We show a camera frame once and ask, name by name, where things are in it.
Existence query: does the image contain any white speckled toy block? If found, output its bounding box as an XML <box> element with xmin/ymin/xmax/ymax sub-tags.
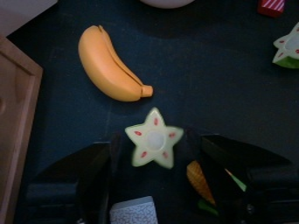
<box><xmin>108</xmin><ymin>195</ymin><xmax>159</xmax><ymax>224</ymax></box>

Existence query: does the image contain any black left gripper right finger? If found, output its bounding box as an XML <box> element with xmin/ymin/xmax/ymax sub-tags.
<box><xmin>200</xmin><ymin>134</ymin><xmax>299</xmax><ymax>224</ymax></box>

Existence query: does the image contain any wooden toy toolbox crate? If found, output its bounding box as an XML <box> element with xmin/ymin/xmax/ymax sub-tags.
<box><xmin>0</xmin><ymin>34</ymin><xmax>44</xmax><ymax>224</ymax></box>

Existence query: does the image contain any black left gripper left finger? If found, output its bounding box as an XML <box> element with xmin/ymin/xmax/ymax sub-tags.
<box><xmin>27</xmin><ymin>133</ymin><xmax>123</xmax><ymax>224</ymax></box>

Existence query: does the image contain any yellow toy banana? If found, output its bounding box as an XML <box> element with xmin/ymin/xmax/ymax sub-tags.
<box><xmin>78</xmin><ymin>24</ymin><xmax>155</xmax><ymax>102</ymax></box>

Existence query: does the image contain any white round toy pan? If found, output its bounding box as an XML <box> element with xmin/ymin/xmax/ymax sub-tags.
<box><xmin>139</xmin><ymin>0</ymin><xmax>196</xmax><ymax>10</ymax></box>

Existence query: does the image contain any star-shaped starfruit slice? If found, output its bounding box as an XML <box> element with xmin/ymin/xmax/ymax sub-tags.
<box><xmin>124</xmin><ymin>107</ymin><xmax>184</xmax><ymax>170</ymax></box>

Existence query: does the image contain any green-sided starfruit piece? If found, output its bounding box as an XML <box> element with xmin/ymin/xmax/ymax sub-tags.
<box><xmin>271</xmin><ymin>21</ymin><xmax>299</xmax><ymax>70</ymax></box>

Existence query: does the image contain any orange ridged toy piece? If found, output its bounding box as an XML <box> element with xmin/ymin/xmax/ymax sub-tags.
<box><xmin>186</xmin><ymin>159</ymin><xmax>218</xmax><ymax>207</ymax></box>

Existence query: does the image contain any red striped toy block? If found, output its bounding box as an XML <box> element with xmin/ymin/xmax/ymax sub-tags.
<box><xmin>256</xmin><ymin>0</ymin><xmax>286</xmax><ymax>18</ymax></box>

